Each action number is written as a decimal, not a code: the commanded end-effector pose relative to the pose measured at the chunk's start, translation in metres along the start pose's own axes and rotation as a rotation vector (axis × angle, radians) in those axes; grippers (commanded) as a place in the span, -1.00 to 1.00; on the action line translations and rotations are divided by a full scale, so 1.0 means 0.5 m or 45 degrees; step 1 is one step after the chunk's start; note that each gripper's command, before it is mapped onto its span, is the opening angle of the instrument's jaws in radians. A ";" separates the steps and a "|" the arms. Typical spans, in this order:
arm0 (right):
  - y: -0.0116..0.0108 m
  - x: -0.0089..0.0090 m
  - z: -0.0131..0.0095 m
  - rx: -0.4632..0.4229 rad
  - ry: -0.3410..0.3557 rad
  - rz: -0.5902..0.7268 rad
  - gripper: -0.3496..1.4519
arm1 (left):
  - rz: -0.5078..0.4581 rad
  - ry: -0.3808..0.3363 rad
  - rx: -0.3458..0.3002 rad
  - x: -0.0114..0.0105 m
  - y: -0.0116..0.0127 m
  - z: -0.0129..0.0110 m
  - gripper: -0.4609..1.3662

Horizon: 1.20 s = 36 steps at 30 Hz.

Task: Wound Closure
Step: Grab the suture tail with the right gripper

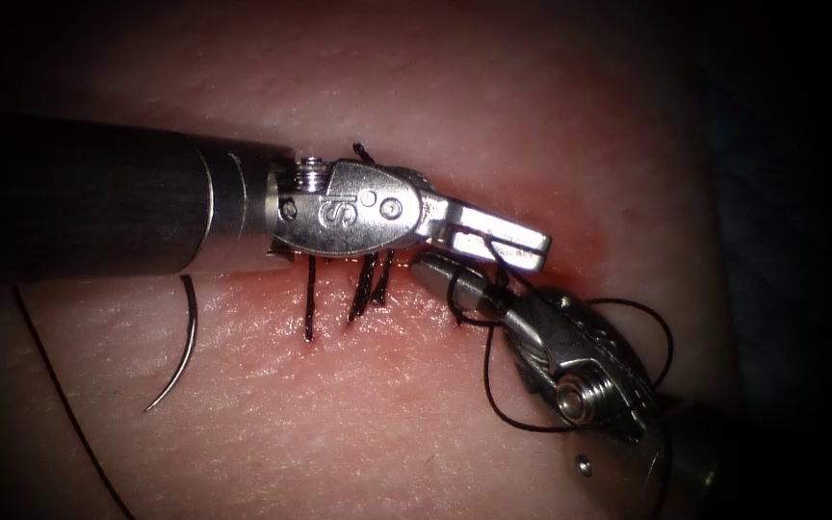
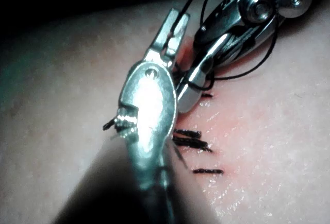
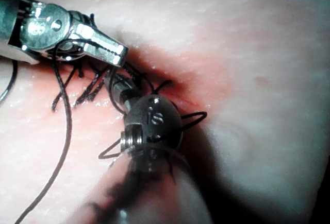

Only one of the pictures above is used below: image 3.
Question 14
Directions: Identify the left arm needle driver jaw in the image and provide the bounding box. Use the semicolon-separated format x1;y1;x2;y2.
82;42;127;68
75;24;129;55

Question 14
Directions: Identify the right arm needle driver jaw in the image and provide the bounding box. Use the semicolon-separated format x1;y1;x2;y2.
112;72;143;101
104;73;130;107

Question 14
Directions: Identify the right arm needle driver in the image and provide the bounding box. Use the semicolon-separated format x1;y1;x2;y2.
120;94;184;174

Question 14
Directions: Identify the left arm needle driver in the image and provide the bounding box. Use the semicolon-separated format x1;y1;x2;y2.
7;0;96;62

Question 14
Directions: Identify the black thread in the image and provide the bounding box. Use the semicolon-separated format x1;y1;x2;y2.
14;38;116;224

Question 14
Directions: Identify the black stitching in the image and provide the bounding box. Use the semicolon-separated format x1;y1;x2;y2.
51;60;208;183

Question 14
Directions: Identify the curved steel needle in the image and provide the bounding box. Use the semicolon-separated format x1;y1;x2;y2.
0;58;19;104

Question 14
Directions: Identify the tissue pad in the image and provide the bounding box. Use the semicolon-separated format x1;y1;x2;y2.
0;0;330;224

